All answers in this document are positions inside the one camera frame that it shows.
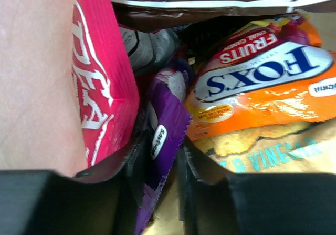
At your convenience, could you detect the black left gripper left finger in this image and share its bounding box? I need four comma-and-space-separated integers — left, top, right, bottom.
1, 136, 150, 234

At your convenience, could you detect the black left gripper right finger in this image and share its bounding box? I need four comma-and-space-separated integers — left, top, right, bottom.
177, 138, 335, 234

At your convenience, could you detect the tan kraft chips bag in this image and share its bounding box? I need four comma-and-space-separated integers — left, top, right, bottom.
194, 119, 335, 173

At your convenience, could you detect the purple Fox's berries bag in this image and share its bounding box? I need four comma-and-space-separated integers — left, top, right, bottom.
135, 59, 193, 234

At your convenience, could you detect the large red snack bag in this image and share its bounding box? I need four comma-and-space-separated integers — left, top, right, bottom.
72, 0, 139, 166

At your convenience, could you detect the orange Fox's candy bag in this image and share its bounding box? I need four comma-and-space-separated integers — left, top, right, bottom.
185, 12, 335, 140

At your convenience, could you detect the small red white packet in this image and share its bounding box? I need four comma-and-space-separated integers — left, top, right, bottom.
119, 27, 181, 76

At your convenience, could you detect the brown snack bag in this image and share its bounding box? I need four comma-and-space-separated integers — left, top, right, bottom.
111, 0, 335, 32

